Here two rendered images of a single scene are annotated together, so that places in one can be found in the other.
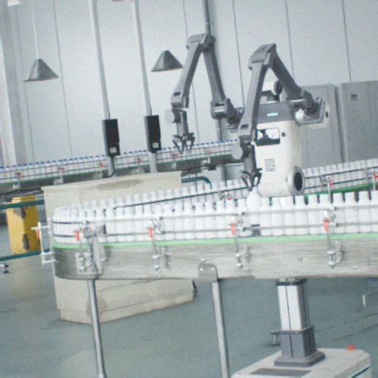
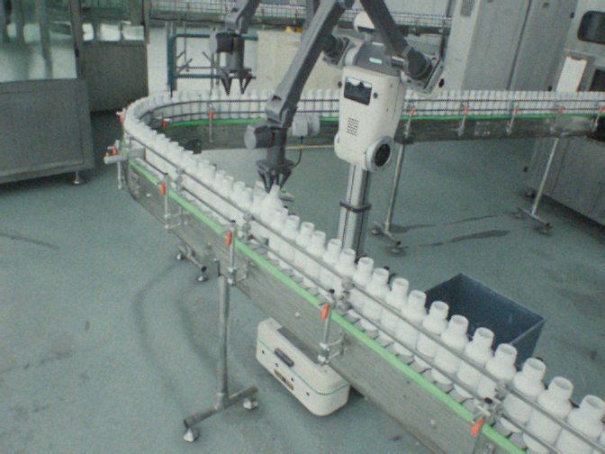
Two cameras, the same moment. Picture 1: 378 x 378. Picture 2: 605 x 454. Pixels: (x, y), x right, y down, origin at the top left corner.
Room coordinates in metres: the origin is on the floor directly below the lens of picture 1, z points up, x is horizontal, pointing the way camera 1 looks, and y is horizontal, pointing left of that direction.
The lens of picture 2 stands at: (2.91, -0.69, 1.82)
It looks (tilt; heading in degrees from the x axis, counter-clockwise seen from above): 27 degrees down; 13
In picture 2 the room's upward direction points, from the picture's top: 6 degrees clockwise
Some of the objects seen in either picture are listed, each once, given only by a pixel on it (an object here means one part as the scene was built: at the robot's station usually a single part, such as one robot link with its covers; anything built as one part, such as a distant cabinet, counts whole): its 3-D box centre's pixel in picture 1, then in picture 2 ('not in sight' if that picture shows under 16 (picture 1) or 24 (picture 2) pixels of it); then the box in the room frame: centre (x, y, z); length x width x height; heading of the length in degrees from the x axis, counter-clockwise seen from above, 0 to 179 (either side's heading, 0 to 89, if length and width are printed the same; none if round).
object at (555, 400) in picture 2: not in sight; (549, 414); (3.76, -1.04, 1.08); 0.06 x 0.06 x 0.17
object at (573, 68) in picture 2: not in sight; (570, 75); (7.95, -1.84, 1.22); 0.23 x 0.04 x 0.32; 37
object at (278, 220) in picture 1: (277, 216); (290, 241); (4.22, -0.37, 1.08); 0.06 x 0.06 x 0.17
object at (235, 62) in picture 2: (182, 129); (236, 61); (4.67, 0.00, 1.51); 0.10 x 0.07 x 0.07; 145
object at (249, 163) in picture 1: (249, 165); (275, 156); (4.31, -0.28, 1.32); 0.10 x 0.07 x 0.07; 145
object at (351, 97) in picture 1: (357, 164); (528, 60); (11.16, -1.95, 0.96); 0.82 x 0.50 x 1.91; 127
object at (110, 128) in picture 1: (110, 139); not in sight; (10.47, 0.79, 1.55); 0.17 x 0.15 x 0.42; 127
